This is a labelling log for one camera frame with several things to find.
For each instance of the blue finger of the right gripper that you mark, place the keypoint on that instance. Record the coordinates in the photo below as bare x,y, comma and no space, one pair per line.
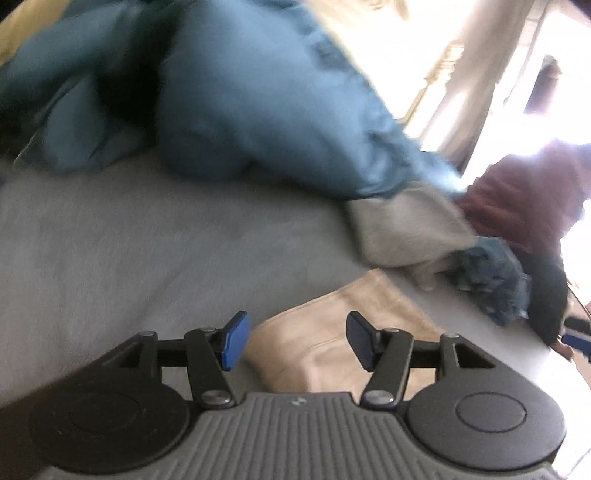
577,334

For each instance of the grey sweatpants with drawstring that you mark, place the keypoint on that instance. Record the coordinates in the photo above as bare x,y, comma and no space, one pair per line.
417,230

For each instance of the blue denim jeans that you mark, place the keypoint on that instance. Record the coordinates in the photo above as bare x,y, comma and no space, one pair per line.
494,279

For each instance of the beige trousers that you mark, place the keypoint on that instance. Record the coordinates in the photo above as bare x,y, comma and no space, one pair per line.
304,349

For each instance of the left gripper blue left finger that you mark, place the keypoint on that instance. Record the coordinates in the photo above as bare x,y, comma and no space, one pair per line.
210,352

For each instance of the seated person in maroon jacket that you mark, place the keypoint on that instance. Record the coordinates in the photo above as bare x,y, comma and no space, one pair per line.
532,202

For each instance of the grey bed blanket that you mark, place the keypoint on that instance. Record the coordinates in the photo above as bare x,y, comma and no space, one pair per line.
89,260

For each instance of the blue duvet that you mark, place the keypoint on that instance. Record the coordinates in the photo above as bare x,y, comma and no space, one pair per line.
217,87

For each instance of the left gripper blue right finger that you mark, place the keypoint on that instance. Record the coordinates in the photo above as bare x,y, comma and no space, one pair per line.
386,354

